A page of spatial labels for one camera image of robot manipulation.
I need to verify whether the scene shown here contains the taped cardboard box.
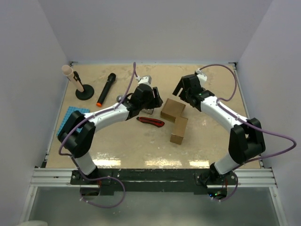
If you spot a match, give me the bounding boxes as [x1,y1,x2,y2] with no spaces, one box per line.
[160,98,186,122]

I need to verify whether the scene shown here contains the red black utility knife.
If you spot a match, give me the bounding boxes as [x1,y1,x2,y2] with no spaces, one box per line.
[136,117,165,128]

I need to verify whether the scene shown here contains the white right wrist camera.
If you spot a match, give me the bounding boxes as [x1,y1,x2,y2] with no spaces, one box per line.
[195,69,207,83]

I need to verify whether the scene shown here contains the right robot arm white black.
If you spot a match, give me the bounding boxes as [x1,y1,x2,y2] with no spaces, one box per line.
[173,73,266,185]

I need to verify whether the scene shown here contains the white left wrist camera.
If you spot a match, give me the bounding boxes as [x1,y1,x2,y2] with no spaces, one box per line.
[136,75,152,86]

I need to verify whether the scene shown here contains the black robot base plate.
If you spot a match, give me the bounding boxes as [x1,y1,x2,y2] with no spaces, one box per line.
[70,169,237,197]

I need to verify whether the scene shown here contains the black microphone orange end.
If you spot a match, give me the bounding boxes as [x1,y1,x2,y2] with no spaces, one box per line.
[96,73,116,107]

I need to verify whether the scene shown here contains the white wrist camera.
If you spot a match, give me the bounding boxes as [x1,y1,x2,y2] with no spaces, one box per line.
[195,69,207,83]
[136,75,152,86]

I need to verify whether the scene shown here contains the aluminium frame rail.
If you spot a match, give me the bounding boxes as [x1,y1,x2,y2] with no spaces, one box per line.
[30,168,277,187]

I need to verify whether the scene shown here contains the silver glitter microphone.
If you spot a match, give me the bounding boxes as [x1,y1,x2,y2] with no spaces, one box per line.
[116,95,154,115]

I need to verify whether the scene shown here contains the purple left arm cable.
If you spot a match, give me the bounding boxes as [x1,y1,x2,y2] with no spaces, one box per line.
[58,62,138,209]

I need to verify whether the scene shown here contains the small cardboard box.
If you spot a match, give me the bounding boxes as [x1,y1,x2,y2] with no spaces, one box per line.
[170,117,188,145]

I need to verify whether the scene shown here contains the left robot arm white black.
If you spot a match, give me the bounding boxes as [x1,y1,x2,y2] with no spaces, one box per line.
[58,84,163,185]

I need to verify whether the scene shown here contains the blue studded building plate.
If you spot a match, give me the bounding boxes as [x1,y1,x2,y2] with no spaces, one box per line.
[56,106,90,136]

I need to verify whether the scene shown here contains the beige microphone on stand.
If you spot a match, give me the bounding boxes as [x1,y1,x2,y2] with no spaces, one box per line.
[62,65,84,92]

